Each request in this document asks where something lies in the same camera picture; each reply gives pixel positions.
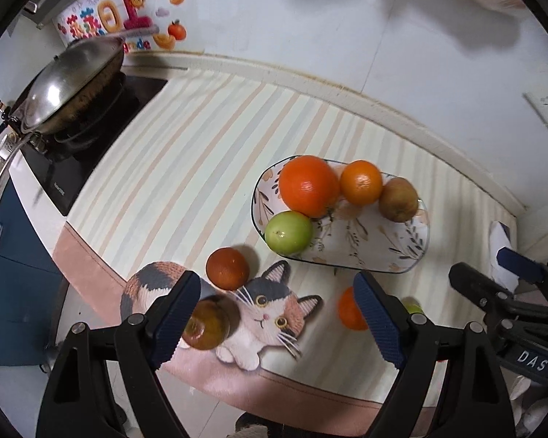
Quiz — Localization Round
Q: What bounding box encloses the brown-green round fruit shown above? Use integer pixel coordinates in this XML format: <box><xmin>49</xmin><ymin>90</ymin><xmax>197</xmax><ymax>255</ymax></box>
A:
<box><xmin>182</xmin><ymin>296</ymin><xmax>233</xmax><ymax>351</ymax></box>

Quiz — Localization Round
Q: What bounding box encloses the striped cat print mat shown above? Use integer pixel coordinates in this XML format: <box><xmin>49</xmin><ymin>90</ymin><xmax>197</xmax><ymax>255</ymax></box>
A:
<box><xmin>52</xmin><ymin>66</ymin><xmax>519</xmax><ymax>414</ymax></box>

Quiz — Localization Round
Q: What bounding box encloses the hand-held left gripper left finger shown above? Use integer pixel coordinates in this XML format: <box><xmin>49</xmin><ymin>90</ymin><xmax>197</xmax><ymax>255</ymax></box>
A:
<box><xmin>35</xmin><ymin>270</ymin><xmax>203</xmax><ymax>438</ymax></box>

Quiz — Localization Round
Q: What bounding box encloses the large orange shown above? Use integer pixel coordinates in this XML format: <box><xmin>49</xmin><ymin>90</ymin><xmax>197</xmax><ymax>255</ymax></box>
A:
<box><xmin>278</xmin><ymin>155</ymin><xmax>341</xmax><ymax>219</ymax></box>

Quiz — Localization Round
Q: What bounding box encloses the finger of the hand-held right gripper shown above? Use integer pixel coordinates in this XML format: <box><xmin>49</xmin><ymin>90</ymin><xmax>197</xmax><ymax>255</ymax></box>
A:
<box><xmin>497</xmin><ymin>246</ymin><xmax>548</xmax><ymax>304</ymax></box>
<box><xmin>448</xmin><ymin>262</ymin><xmax>548</xmax><ymax>329</ymax></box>

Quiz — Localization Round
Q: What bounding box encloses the steel wok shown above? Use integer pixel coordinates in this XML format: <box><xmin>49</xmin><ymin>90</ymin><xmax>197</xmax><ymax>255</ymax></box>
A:
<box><xmin>11</xmin><ymin>27</ymin><xmax>160</xmax><ymax>137</ymax></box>

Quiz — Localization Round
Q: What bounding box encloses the blue cabinet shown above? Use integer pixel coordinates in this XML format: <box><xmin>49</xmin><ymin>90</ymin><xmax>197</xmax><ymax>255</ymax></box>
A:
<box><xmin>0</xmin><ymin>178</ymin><xmax>65</xmax><ymax>370</ymax></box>

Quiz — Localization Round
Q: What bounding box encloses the small mandarin orange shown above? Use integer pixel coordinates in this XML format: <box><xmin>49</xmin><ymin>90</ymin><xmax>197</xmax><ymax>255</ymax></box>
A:
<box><xmin>337</xmin><ymin>287</ymin><xmax>370</xmax><ymax>331</ymax></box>

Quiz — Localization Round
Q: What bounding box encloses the green apple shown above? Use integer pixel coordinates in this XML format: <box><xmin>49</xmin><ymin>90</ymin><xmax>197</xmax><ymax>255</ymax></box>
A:
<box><xmin>264</xmin><ymin>211</ymin><xmax>314</xmax><ymax>257</ymax></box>

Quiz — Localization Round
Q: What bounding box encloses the colourful wall sticker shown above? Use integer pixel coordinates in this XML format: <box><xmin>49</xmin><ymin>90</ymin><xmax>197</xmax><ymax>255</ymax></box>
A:
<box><xmin>55</xmin><ymin>0</ymin><xmax>188</xmax><ymax>53</ymax></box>

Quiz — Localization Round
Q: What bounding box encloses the dark red round fruit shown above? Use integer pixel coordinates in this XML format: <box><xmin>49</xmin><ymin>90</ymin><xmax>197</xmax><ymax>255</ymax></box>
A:
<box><xmin>205</xmin><ymin>247</ymin><xmax>251</xmax><ymax>291</ymax></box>

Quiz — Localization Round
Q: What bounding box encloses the white cloth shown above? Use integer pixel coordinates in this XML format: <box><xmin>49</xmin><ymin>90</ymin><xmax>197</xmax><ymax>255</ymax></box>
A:
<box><xmin>488</xmin><ymin>221</ymin><xmax>519</xmax><ymax>293</ymax></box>

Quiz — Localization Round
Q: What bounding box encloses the brown kiwi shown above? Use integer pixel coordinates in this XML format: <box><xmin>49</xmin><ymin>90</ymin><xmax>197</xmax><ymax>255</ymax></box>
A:
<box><xmin>378</xmin><ymin>177</ymin><xmax>419</xmax><ymax>223</ymax></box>

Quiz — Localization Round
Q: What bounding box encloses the black glass stove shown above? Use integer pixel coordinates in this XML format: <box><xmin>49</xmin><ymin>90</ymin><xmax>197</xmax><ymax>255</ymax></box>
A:
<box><xmin>20</xmin><ymin>73</ymin><xmax>170</xmax><ymax>217</ymax></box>

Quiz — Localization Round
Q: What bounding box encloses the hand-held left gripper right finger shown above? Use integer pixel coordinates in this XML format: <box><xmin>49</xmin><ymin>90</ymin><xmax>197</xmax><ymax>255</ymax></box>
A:
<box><xmin>353</xmin><ymin>270</ymin><xmax>518</xmax><ymax>438</ymax></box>

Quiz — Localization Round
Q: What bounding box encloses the floral oval plate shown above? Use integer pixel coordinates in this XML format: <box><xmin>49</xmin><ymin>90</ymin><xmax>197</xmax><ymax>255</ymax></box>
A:
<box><xmin>250</xmin><ymin>157</ymin><xmax>431</xmax><ymax>275</ymax></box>

